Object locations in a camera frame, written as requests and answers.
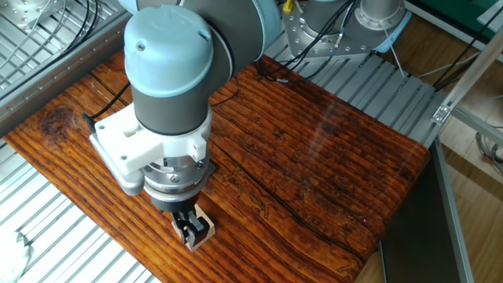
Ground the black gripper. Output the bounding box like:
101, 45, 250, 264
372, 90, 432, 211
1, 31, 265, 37
151, 190, 209, 247

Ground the light wooden cube block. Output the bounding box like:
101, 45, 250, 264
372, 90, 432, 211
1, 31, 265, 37
171, 203, 216, 253

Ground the wood grain board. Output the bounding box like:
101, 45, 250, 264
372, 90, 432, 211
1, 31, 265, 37
3, 31, 431, 283

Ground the white crumpled cloth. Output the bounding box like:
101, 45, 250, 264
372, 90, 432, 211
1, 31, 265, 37
0, 231, 32, 283

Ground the silver robot mounting plate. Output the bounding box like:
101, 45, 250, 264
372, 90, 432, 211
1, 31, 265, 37
281, 0, 394, 64

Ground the dark grey side panel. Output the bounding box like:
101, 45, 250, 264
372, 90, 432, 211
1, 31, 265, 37
379, 139, 475, 283

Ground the silver perforated plate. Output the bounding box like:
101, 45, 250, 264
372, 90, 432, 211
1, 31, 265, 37
0, 0, 66, 31

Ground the grey aluminium rail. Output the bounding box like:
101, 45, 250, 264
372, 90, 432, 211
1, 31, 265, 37
0, 9, 137, 137

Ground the aluminium frame post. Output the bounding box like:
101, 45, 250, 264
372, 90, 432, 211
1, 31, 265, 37
431, 27, 503, 125

